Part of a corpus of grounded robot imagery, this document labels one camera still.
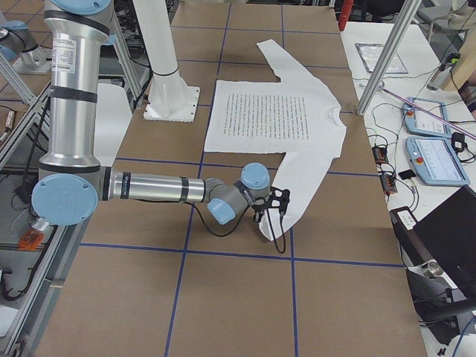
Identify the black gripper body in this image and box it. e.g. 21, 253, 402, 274
252, 206, 266, 222

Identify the white printed t-shirt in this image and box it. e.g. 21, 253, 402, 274
205, 39, 346, 239

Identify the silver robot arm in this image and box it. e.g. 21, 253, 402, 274
31, 1, 271, 225
1, 20, 47, 68

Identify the lower orange black adapter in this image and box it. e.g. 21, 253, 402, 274
379, 173, 398, 196

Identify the orange black adapter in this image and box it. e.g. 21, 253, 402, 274
372, 146, 389, 165
379, 173, 398, 196

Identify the upper orange black adapter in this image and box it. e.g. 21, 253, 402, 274
372, 146, 389, 165

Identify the white labelled black box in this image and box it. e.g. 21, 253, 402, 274
389, 206, 418, 237

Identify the upper blue teach pendant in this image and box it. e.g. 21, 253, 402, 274
403, 97, 451, 138

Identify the blue teach pendant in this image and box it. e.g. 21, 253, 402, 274
405, 136, 470, 187
403, 97, 451, 138

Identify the lower blue teach pendant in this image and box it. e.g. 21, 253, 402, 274
405, 136, 470, 187

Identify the clear plastic zip bag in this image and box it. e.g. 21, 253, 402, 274
355, 42, 408, 74

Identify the black laptop computer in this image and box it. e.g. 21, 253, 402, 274
414, 185, 475, 298

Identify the red cylinder object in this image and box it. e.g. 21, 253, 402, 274
338, 0, 354, 31

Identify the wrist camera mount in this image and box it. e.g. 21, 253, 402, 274
252, 187, 290, 217

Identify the white pedestal column base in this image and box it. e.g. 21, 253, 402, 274
133, 0, 200, 122

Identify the aluminium frame post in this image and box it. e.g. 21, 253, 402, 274
356, 0, 422, 116

